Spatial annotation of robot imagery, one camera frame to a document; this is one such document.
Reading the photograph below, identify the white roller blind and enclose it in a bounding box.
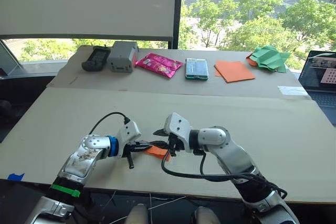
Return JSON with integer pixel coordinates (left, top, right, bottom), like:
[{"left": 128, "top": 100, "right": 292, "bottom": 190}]
[{"left": 0, "top": 0, "right": 177, "bottom": 42}]

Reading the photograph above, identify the pink snack packet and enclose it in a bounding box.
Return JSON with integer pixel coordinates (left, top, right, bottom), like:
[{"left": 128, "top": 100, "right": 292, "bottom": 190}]
[{"left": 134, "top": 52, "right": 184, "bottom": 80}]

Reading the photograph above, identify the grey plastic box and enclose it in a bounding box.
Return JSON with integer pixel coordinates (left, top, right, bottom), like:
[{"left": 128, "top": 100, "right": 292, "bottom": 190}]
[{"left": 107, "top": 40, "right": 140, "bottom": 73}]

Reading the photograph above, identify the green folded paper pile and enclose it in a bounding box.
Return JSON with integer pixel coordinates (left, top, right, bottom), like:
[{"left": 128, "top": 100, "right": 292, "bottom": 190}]
[{"left": 249, "top": 45, "right": 292, "bottom": 74}]

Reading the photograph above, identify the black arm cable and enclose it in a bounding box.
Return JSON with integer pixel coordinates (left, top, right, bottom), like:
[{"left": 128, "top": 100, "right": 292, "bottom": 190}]
[
  {"left": 161, "top": 148, "right": 288, "bottom": 199},
  {"left": 89, "top": 112, "right": 131, "bottom": 135}
]

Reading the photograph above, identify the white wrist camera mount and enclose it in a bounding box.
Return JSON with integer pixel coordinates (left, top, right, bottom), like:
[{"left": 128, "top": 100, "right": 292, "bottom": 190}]
[
  {"left": 115, "top": 120, "right": 143, "bottom": 158},
  {"left": 163, "top": 112, "right": 194, "bottom": 154}
]

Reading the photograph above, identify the blue tape piece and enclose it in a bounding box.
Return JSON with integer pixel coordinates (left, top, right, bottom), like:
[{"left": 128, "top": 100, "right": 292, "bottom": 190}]
[{"left": 7, "top": 173, "right": 26, "bottom": 182}]

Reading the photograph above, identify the thin white wire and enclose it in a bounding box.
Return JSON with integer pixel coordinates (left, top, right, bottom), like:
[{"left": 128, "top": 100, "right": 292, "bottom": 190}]
[{"left": 108, "top": 190, "right": 187, "bottom": 224}]

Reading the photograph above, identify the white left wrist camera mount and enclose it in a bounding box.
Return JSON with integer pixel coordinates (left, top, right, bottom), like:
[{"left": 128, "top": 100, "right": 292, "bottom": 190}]
[{"left": 115, "top": 120, "right": 143, "bottom": 158}]

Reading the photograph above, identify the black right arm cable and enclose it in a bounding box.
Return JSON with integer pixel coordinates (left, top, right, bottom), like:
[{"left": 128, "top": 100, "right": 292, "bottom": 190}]
[{"left": 161, "top": 148, "right": 288, "bottom": 199}]

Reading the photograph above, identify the white tape patch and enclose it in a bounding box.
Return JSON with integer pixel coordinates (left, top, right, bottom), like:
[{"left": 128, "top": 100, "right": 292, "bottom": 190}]
[{"left": 277, "top": 85, "right": 309, "bottom": 97}]

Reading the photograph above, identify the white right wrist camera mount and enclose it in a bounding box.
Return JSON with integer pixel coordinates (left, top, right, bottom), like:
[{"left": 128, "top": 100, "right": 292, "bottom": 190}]
[{"left": 163, "top": 112, "right": 194, "bottom": 154}]

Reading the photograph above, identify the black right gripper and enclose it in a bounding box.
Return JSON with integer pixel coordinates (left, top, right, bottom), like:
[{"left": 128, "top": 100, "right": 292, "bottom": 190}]
[{"left": 150, "top": 128, "right": 186, "bottom": 154}]

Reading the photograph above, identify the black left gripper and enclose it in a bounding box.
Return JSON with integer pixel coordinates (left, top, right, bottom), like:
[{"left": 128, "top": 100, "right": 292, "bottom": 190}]
[{"left": 122, "top": 140, "right": 153, "bottom": 169}]

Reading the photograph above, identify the teal tissue packet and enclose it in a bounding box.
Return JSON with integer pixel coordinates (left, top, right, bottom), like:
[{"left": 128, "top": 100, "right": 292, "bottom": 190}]
[{"left": 185, "top": 58, "right": 210, "bottom": 81}]

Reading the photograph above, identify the orange paper sheet stack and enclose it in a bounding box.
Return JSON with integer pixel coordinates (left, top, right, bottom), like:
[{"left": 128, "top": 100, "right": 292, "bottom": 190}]
[{"left": 214, "top": 60, "right": 256, "bottom": 84}]

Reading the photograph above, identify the black window frame post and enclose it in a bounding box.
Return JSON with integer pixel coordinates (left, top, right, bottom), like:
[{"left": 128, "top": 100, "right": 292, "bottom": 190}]
[{"left": 167, "top": 0, "right": 184, "bottom": 50}]

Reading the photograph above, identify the black handheld remote controller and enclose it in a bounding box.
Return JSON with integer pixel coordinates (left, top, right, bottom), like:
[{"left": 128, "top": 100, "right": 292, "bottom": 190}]
[{"left": 81, "top": 46, "right": 111, "bottom": 72}]

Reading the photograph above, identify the dark blue laptop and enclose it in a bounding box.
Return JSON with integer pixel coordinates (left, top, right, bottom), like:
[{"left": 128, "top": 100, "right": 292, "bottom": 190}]
[{"left": 298, "top": 50, "right": 336, "bottom": 126}]

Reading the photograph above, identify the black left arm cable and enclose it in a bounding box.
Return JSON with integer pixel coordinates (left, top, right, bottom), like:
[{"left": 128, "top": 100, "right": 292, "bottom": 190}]
[{"left": 89, "top": 112, "right": 131, "bottom": 135}]

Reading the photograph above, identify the grey rounded shape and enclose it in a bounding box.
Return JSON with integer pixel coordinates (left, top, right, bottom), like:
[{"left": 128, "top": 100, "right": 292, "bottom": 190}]
[
  {"left": 192, "top": 206, "right": 220, "bottom": 224},
  {"left": 127, "top": 204, "right": 149, "bottom": 224}
]

